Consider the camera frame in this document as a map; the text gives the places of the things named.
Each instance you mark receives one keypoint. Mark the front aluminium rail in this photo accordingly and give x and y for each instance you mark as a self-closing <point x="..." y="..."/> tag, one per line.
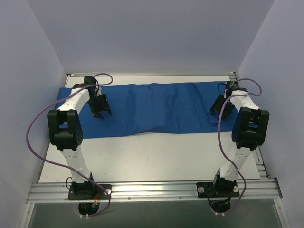
<point x="150" y="191"/>

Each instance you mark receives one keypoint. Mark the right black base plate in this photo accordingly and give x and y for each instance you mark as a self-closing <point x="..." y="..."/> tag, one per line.
<point x="207" y="189"/>

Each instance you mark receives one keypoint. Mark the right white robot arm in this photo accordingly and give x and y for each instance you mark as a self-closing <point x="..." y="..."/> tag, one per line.
<point x="249" y="130"/>

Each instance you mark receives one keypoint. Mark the back aluminium rail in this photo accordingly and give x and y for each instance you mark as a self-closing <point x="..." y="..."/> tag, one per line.
<point x="149" y="74"/>

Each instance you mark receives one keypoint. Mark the blue surgical cloth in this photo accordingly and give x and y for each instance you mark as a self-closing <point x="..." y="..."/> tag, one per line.
<point x="179" y="108"/>

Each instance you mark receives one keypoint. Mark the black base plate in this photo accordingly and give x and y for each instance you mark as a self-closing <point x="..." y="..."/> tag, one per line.
<point x="207" y="189"/>
<point x="85" y="191"/>

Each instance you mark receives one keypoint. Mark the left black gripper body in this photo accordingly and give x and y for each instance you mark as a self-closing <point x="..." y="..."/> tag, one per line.
<point x="100" y="107"/>

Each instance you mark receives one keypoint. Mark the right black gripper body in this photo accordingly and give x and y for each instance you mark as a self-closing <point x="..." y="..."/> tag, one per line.
<point x="222" y="107"/>

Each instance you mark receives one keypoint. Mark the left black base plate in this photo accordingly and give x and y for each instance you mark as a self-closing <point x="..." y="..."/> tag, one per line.
<point x="85" y="191"/>

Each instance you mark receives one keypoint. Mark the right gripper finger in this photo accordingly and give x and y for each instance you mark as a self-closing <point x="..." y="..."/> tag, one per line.
<point x="213" y="110"/>
<point x="227" y="113"/>

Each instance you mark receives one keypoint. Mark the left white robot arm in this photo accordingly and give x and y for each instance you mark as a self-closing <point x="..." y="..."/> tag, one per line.
<point x="65" y="129"/>

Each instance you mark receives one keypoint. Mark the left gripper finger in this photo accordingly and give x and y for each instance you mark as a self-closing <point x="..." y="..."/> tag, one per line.
<point x="108" y="111"/>
<point x="98" y="116"/>

